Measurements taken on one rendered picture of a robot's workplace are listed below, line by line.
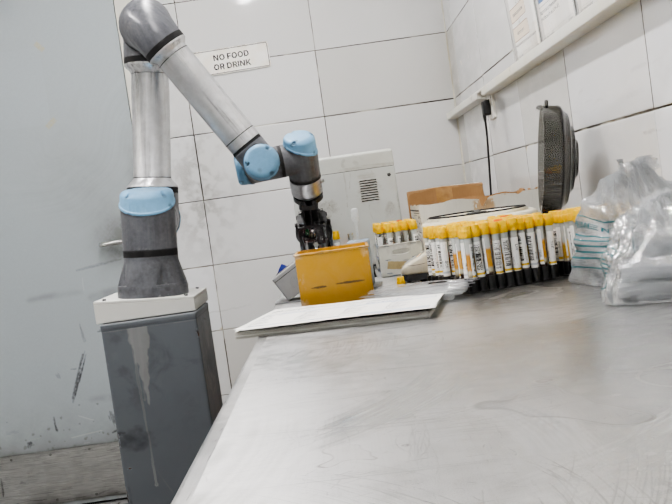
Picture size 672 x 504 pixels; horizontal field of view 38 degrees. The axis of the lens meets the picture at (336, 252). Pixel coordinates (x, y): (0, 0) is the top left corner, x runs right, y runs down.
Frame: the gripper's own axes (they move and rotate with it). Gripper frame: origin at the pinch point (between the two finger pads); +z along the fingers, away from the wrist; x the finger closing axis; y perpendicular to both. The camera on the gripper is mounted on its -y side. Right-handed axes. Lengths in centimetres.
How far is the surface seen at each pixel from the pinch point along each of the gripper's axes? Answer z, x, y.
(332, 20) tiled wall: -2, 16, -164
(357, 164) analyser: -14.2, 13.4, -19.8
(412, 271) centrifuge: -23, 19, 44
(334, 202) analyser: -6.5, 6.1, -15.3
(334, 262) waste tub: -39, 4, 61
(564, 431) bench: -83, 19, 153
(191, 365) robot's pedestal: -8, -28, 46
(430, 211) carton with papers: -16.6, 27.6, 12.5
